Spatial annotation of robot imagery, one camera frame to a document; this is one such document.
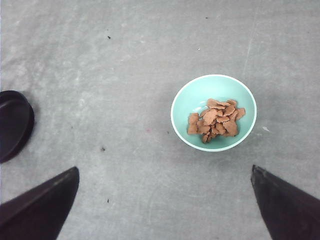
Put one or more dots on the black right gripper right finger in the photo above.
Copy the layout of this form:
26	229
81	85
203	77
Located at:
288	212

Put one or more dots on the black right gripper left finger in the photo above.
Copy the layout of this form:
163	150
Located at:
40	213

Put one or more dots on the black pan with mint handle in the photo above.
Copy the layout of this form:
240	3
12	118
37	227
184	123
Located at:
16	123

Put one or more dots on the brown beef pieces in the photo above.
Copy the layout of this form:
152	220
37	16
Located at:
218	119

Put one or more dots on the mint green bowl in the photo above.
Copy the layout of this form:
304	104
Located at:
192	98

